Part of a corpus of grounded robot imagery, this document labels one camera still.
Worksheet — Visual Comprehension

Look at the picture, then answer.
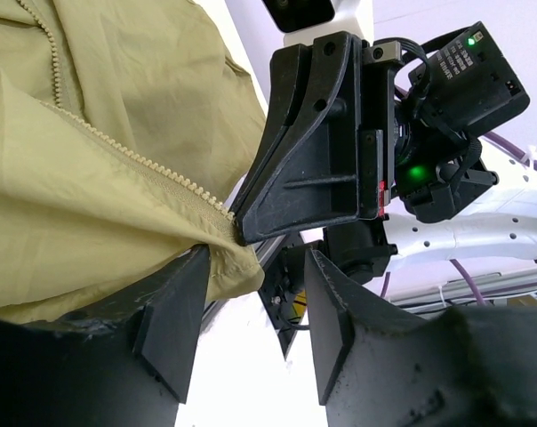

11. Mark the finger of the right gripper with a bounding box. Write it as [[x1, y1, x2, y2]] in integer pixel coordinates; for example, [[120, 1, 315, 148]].
[[231, 43, 322, 222]]

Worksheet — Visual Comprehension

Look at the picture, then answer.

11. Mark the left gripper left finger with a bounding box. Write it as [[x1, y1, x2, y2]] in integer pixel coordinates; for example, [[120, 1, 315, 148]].
[[0, 246, 210, 426]]

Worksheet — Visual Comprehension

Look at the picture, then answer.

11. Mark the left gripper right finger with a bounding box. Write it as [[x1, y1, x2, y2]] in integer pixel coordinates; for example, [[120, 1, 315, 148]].
[[304, 250, 537, 426]]

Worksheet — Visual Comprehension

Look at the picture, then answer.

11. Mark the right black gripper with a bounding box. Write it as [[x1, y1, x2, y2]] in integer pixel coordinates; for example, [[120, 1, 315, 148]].
[[235, 22, 530, 244]]

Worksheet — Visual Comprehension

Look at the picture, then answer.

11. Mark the tan hooded zip jacket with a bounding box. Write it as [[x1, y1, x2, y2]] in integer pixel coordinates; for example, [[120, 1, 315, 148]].
[[0, 1, 265, 324]]

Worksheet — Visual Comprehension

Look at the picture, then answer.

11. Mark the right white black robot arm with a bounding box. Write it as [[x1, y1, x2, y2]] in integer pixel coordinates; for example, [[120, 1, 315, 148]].
[[232, 22, 537, 282]]

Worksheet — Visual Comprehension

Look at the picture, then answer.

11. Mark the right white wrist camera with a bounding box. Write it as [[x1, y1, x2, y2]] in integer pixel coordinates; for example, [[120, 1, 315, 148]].
[[262, 0, 375, 47]]

